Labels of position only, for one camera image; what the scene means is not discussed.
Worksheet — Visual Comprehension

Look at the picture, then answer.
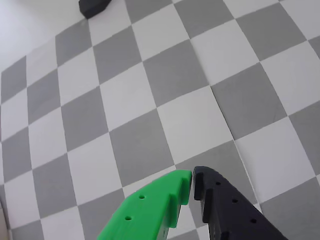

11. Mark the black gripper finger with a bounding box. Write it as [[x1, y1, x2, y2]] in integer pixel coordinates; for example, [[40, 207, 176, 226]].
[[191, 165, 290, 240]]

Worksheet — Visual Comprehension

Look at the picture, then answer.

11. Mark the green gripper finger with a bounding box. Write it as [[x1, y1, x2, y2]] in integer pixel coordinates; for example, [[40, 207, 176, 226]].
[[96, 169, 193, 240]]

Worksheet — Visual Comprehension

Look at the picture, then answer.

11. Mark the grey white checkerboard mat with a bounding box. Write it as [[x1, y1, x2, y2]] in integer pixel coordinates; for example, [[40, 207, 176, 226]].
[[0, 0, 320, 240]]

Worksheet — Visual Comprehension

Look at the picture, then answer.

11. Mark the black stand base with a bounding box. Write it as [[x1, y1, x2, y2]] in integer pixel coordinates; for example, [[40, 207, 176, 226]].
[[78, 0, 113, 20]]

